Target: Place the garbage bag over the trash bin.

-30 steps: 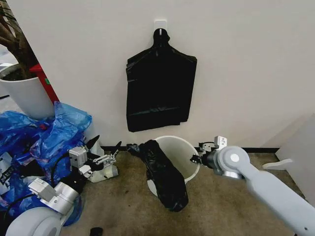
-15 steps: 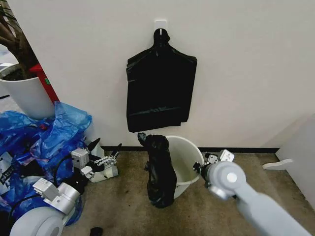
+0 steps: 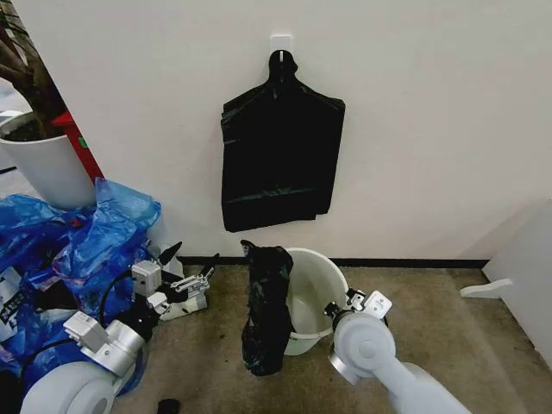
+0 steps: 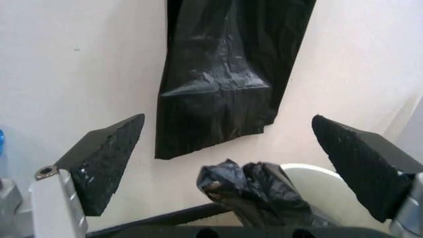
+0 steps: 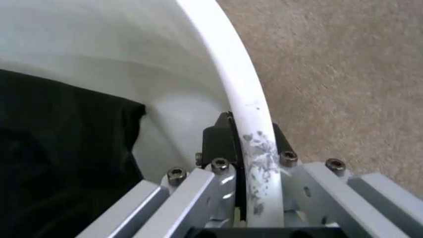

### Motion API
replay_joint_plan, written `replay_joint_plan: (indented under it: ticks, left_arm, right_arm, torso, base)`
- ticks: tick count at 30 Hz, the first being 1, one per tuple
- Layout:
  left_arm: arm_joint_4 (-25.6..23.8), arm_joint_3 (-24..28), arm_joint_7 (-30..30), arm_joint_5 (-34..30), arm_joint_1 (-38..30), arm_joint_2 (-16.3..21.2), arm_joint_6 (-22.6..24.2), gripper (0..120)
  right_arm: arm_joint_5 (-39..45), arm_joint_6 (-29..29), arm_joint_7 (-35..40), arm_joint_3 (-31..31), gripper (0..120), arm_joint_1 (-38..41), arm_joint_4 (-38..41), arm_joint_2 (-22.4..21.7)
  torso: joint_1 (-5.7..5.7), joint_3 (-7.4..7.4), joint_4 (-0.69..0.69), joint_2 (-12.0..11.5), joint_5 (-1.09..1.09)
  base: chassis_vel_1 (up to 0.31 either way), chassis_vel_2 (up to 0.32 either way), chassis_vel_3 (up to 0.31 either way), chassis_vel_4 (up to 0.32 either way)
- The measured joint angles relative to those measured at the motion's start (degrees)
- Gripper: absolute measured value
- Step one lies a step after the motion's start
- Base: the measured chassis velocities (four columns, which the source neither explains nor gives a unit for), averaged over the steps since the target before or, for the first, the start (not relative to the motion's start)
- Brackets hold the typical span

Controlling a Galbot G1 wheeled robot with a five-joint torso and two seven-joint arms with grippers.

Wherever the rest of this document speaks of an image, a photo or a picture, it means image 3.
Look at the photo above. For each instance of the white cabinet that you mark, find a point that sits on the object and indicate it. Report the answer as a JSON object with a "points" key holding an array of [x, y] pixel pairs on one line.
{"points": [[524, 267]]}

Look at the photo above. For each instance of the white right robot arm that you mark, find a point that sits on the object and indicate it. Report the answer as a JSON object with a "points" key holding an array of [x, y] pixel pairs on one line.
{"points": [[375, 358]]}

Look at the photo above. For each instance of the white plastic trash bin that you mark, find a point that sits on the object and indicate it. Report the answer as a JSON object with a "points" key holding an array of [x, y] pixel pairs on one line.
{"points": [[310, 297]]}

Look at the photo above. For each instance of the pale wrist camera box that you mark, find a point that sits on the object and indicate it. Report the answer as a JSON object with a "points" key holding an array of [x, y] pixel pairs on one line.
{"points": [[146, 280]]}

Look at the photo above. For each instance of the small black floor object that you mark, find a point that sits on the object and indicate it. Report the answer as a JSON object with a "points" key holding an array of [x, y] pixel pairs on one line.
{"points": [[169, 406]]}

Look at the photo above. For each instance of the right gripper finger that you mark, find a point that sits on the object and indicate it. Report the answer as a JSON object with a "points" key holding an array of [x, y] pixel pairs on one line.
{"points": [[355, 297]]}

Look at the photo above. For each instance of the blue plastic bag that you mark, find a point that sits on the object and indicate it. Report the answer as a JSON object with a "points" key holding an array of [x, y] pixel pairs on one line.
{"points": [[86, 246]]}

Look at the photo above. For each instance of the white plant pot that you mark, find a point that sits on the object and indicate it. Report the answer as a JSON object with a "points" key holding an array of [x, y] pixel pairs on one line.
{"points": [[47, 168]]}

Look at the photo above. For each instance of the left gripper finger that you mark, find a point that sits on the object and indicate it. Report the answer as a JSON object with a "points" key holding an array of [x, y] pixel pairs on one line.
{"points": [[170, 254], [190, 288]]}

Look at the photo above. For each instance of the white wall hook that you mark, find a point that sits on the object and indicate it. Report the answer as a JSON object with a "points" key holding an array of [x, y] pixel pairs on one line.
{"points": [[282, 43]]}

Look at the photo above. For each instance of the white plastic object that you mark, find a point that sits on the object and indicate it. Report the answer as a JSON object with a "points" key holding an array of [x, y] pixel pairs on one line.
{"points": [[192, 306]]}

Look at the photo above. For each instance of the brown plant trunk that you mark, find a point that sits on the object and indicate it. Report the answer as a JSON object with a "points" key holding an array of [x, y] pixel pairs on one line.
{"points": [[26, 64]]}

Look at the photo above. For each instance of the crumpled black garbage bag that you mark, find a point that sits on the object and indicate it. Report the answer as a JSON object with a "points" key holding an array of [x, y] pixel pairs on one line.
{"points": [[265, 310]]}

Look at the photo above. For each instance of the flat black garbage bags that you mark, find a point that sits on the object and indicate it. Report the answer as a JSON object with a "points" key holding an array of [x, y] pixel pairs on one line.
{"points": [[280, 159]]}

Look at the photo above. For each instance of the black baseboard strip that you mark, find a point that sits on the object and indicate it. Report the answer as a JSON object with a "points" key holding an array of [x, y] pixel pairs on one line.
{"points": [[388, 261]]}

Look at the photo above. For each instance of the red stand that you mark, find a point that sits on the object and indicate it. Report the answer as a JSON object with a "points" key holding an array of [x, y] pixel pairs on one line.
{"points": [[79, 142]]}

